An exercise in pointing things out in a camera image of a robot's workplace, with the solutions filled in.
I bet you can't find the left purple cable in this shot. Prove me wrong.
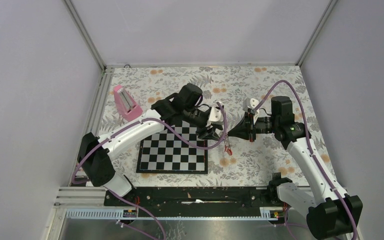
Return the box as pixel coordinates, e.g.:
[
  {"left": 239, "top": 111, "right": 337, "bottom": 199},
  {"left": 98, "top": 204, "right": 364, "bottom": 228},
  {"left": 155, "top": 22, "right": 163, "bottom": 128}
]
[{"left": 71, "top": 101, "right": 229, "bottom": 240}]

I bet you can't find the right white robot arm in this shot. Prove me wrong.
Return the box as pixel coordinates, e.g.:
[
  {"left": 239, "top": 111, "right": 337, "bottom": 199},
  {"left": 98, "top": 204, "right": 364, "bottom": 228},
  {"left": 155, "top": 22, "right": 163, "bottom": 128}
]
[{"left": 228, "top": 96, "right": 363, "bottom": 240}]

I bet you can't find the purple cable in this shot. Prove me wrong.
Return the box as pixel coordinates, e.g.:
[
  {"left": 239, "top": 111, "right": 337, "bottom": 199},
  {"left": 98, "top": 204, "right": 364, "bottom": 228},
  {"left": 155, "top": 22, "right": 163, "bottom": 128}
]
[
  {"left": 71, "top": 101, "right": 229, "bottom": 240},
  {"left": 251, "top": 79, "right": 359, "bottom": 240}
]

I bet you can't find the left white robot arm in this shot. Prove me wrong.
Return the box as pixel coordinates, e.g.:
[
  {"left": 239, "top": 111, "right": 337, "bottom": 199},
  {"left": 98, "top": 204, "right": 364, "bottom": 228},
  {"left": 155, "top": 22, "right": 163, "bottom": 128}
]
[{"left": 74, "top": 83, "right": 228, "bottom": 206}]

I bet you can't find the pink metronome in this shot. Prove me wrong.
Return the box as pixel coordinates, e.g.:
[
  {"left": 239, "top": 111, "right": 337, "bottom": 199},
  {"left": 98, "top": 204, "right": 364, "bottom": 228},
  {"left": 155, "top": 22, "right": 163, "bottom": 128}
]
[{"left": 113, "top": 85, "right": 143, "bottom": 122}]

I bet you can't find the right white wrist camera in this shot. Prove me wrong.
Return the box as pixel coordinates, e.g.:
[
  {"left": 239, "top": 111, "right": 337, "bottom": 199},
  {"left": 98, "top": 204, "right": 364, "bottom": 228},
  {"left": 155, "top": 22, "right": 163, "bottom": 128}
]
[{"left": 242, "top": 97, "right": 260, "bottom": 123}]

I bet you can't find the floral table mat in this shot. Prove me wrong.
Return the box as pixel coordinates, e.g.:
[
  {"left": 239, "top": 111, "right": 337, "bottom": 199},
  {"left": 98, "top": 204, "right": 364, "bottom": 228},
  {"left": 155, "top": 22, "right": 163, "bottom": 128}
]
[{"left": 99, "top": 66, "right": 333, "bottom": 187}]

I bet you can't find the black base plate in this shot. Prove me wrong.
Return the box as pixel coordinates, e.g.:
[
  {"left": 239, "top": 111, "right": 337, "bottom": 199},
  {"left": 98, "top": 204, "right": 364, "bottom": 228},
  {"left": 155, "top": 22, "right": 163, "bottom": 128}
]
[{"left": 103, "top": 186, "right": 289, "bottom": 219}]

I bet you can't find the keyring with red fob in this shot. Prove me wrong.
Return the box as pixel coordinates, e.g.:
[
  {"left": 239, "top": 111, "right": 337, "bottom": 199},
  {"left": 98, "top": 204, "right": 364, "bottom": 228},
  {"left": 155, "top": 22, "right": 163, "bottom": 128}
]
[{"left": 223, "top": 134, "right": 233, "bottom": 156}]

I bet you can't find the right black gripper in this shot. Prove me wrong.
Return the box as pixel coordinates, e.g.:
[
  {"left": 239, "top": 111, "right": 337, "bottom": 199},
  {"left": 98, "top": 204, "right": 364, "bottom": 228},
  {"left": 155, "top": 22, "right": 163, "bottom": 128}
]
[{"left": 227, "top": 112, "right": 279, "bottom": 143}]

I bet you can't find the black white chessboard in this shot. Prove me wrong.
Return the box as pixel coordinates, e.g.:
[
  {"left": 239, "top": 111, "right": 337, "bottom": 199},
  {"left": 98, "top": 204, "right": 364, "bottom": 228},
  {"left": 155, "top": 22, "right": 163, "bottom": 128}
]
[{"left": 136, "top": 129, "right": 208, "bottom": 174}]

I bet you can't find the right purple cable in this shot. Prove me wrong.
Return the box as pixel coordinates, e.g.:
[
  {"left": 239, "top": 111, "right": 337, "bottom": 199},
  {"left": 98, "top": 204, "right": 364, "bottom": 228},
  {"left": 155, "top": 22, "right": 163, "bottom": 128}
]
[{"left": 251, "top": 79, "right": 359, "bottom": 240}]

